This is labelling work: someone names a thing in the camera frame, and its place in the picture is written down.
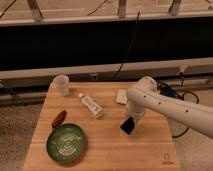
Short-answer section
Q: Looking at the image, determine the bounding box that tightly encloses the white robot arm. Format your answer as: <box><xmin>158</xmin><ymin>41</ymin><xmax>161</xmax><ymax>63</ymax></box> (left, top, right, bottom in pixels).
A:
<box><xmin>126</xmin><ymin>76</ymin><xmax>213</xmax><ymax>138</ymax></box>

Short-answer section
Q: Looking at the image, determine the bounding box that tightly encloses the wooden cutting board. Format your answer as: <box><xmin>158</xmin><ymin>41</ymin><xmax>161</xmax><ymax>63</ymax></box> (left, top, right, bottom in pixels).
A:
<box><xmin>23</xmin><ymin>82</ymin><xmax>181</xmax><ymax>171</ymax></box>

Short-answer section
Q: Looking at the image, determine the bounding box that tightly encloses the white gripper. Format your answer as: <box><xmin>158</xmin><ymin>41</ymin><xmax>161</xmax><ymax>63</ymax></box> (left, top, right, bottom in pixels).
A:
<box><xmin>127</xmin><ymin>102</ymin><xmax>145</xmax><ymax>127</ymax></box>

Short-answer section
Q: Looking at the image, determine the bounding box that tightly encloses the black eraser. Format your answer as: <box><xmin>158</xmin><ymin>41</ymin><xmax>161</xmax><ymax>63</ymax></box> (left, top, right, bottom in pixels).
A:
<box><xmin>120</xmin><ymin>117</ymin><xmax>135</xmax><ymax>135</ymax></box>

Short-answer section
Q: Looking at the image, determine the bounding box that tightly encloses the white sponge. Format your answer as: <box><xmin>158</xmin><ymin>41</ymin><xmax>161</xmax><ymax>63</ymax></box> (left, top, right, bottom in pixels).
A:
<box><xmin>116</xmin><ymin>89</ymin><xmax>127</xmax><ymax>105</ymax></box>

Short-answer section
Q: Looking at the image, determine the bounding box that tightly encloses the white tube with label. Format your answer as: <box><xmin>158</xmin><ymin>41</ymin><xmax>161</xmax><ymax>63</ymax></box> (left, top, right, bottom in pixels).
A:
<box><xmin>78</xmin><ymin>93</ymin><xmax>103</xmax><ymax>118</ymax></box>

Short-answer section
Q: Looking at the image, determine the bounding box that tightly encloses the brown oblong object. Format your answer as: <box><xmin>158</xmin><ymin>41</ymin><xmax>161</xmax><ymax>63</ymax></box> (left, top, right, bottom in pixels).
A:
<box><xmin>52</xmin><ymin>111</ymin><xmax>67</xmax><ymax>128</ymax></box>

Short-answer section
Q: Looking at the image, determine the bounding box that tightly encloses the black hanging cable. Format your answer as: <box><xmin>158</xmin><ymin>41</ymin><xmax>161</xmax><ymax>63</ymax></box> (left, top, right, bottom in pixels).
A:
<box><xmin>111</xmin><ymin>10</ymin><xmax>142</xmax><ymax>81</ymax></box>

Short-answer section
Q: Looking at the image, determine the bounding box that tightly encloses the translucent plastic cup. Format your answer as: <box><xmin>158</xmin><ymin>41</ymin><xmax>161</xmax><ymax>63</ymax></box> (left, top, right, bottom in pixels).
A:
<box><xmin>53</xmin><ymin>75</ymin><xmax>69</xmax><ymax>96</ymax></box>

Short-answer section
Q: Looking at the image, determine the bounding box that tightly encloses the green ribbed plate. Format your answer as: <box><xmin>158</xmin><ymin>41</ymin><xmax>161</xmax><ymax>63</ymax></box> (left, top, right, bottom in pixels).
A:
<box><xmin>46</xmin><ymin>123</ymin><xmax>87</xmax><ymax>164</ymax></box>

